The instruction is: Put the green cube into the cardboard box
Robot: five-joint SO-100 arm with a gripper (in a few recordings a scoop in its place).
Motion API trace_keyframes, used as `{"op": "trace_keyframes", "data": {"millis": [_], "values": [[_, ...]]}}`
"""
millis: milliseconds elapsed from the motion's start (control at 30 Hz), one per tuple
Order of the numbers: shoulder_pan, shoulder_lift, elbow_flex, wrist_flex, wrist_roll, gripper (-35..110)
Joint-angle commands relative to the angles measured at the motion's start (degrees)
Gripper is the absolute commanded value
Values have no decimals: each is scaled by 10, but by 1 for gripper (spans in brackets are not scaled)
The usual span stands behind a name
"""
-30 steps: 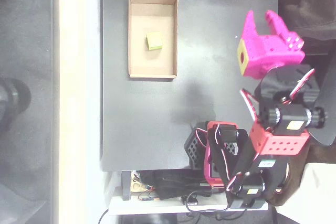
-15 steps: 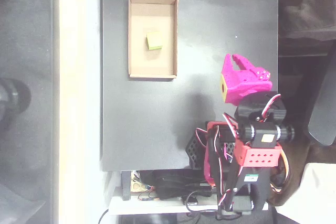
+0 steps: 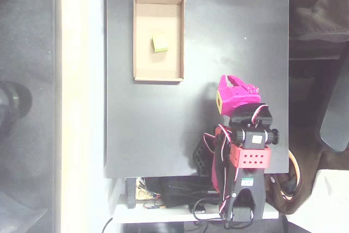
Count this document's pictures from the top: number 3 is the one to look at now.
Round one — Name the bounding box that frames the cardboard box tray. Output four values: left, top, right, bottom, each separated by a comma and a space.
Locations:
133, 0, 186, 83

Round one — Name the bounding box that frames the white cloth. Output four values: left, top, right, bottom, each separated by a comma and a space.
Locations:
286, 170, 349, 233

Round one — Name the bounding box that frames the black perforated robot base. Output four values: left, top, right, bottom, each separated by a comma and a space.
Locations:
192, 137, 216, 178

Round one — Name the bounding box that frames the black power adapter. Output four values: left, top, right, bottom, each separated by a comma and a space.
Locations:
159, 177, 220, 208

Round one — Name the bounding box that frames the black looped cable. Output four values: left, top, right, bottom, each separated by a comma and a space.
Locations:
190, 200, 263, 230

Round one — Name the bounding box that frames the green cube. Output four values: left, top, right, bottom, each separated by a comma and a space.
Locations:
152, 32, 170, 53

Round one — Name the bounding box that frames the black floor cable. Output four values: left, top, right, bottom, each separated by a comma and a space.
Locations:
101, 216, 114, 233

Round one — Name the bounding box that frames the dark office chair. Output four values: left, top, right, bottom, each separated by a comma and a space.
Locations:
315, 52, 349, 153

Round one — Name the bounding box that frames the black work board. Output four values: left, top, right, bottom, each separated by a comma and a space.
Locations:
103, 0, 290, 179

